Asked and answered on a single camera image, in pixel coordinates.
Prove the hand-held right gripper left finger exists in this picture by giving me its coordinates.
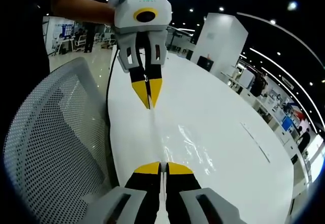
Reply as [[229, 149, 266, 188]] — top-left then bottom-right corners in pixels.
[[83, 161, 162, 224]]

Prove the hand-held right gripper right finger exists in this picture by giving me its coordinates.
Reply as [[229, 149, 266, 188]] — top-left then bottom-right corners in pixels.
[[166, 162, 248, 224]]

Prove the clear food packaging bag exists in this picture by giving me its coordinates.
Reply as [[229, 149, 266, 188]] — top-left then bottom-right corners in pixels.
[[148, 99, 216, 224], [162, 122, 217, 177]]

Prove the black box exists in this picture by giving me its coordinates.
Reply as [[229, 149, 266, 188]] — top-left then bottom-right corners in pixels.
[[197, 55, 214, 73]]

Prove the white office chair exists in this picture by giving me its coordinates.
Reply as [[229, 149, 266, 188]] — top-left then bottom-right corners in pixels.
[[75, 34, 87, 52]]

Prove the white display board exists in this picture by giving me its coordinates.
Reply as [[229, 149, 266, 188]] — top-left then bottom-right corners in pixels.
[[42, 16, 76, 56]]

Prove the white cabinet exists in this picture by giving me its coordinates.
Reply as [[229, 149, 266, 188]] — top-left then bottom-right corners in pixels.
[[239, 68, 256, 85]]

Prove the grey mesh office chair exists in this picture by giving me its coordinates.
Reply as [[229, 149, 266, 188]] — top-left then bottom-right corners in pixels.
[[2, 56, 120, 224]]

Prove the blue box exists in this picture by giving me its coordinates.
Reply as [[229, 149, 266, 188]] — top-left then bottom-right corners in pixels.
[[281, 115, 294, 132]]

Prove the black cable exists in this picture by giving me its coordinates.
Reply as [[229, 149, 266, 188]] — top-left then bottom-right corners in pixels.
[[105, 45, 120, 128]]

